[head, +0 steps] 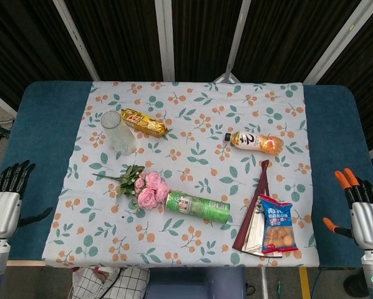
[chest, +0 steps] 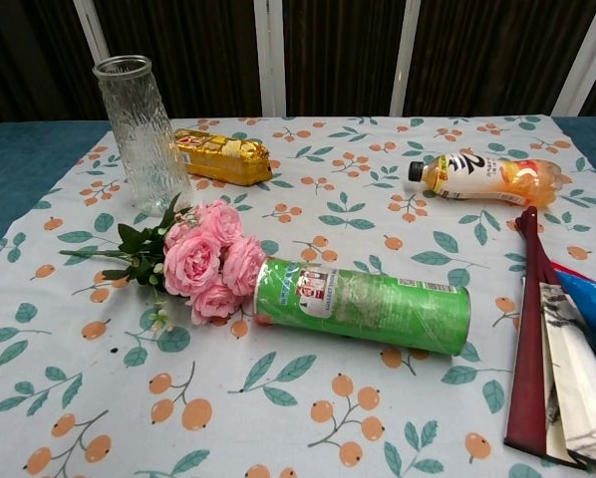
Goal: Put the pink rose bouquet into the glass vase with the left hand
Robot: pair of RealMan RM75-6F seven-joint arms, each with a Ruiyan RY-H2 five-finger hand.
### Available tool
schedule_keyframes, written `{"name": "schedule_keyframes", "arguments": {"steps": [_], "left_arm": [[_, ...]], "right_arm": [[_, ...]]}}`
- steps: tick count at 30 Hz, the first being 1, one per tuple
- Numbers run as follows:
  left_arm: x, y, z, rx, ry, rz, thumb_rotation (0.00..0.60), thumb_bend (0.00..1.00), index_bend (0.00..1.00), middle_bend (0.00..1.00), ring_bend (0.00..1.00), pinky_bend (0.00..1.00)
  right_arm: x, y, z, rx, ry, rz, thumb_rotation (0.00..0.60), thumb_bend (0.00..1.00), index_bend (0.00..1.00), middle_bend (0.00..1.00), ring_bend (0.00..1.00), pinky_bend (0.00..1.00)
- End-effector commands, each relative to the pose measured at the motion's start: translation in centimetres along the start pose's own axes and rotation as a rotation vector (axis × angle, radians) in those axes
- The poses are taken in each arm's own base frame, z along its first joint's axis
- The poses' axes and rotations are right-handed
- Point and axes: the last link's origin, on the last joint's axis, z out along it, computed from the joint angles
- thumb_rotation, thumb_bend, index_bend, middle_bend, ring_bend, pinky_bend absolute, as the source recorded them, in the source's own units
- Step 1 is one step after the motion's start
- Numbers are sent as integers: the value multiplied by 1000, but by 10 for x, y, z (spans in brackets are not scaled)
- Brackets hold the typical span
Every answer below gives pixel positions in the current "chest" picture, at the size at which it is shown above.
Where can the gold foil snack package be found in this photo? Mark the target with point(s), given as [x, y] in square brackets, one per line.
[223, 159]

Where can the green cylindrical chips can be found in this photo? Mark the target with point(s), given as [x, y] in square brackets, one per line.
[378, 311]

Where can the pink artificial rose bouquet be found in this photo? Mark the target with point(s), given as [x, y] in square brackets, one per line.
[193, 259]

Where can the blue padded table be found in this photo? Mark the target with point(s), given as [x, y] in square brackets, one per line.
[24, 169]

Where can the orange juice plastic bottle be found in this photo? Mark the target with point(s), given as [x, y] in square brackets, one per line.
[477, 179]

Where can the clear textured glass vase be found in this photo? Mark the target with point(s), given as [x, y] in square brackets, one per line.
[143, 149]

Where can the fruit and leaf print tablecloth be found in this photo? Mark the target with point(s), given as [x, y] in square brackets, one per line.
[328, 408]

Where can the dark red folding fan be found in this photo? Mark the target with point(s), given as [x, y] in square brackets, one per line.
[529, 348]

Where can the white metal frame post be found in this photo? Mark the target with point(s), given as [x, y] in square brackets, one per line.
[584, 55]
[86, 20]
[407, 50]
[269, 55]

